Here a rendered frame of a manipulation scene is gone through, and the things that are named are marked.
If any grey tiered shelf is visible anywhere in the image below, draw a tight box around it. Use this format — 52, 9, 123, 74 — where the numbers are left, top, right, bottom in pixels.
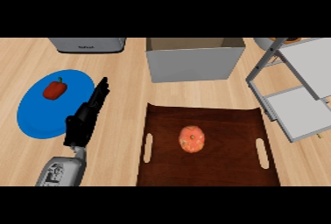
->
244, 38, 331, 144

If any red bell pepper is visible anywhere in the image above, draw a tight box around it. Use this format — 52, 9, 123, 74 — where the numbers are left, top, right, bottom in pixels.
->
42, 76, 68, 101

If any blue round plate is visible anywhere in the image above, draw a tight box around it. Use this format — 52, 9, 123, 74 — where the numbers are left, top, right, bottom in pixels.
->
15, 68, 97, 140

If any grey bowl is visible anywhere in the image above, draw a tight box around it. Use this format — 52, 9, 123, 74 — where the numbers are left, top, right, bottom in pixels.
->
253, 38, 303, 51

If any grey appliance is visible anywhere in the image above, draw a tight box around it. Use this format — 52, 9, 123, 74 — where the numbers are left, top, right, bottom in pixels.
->
46, 38, 129, 54

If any dark brown wooden tray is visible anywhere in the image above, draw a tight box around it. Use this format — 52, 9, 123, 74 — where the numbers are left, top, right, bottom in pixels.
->
136, 101, 283, 187

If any grey open box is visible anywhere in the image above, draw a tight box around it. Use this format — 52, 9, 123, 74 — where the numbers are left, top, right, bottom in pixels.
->
145, 38, 247, 84

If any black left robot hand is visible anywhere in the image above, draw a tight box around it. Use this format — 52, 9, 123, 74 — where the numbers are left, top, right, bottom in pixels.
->
63, 76, 111, 148

